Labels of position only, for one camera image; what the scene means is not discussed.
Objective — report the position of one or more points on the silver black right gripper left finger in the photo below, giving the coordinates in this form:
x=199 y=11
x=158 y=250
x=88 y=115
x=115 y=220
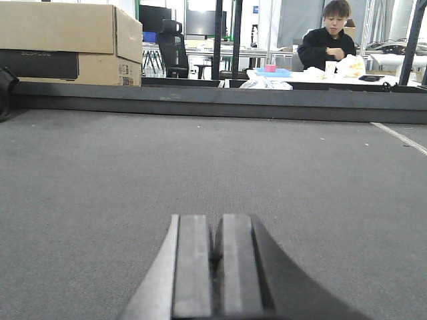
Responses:
x=178 y=284

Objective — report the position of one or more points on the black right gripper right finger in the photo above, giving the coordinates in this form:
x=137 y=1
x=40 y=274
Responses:
x=258 y=280

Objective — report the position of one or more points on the clear plastic bag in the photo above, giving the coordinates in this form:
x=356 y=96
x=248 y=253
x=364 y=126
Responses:
x=267 y=83

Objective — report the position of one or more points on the white table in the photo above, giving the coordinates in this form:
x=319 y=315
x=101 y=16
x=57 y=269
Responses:
x=302 y=77

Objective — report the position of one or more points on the shallow blue tray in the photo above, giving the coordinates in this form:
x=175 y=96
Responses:
x=277 y=73

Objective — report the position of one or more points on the pink cup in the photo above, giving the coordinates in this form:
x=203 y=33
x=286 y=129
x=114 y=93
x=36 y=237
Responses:
x=270 y=68

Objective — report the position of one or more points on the yellow white takeout bag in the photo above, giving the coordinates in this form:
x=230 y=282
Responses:
x=351 y=66

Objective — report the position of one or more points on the black office chair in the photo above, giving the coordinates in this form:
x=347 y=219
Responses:
x=171 y=44

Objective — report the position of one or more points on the person in black sweater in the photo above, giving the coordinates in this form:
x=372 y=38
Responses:
x=329 y=43

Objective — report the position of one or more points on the black computer monitor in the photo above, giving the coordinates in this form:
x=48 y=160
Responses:
x=200 y=23

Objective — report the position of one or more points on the lower cardboard box black print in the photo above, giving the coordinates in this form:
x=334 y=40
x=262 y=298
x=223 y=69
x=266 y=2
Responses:
x=71 y=67

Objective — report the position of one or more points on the black duffel bag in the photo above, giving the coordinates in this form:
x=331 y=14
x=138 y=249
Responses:
x=8 y=81

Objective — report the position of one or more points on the upper cardboard box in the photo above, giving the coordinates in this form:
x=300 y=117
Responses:
x=71 y=27

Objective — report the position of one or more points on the dark metal base rail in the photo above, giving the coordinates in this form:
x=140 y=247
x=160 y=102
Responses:
x=364 y=103

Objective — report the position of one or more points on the black slanted frame post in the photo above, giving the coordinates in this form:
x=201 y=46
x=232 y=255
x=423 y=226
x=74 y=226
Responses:
x=412 y=42

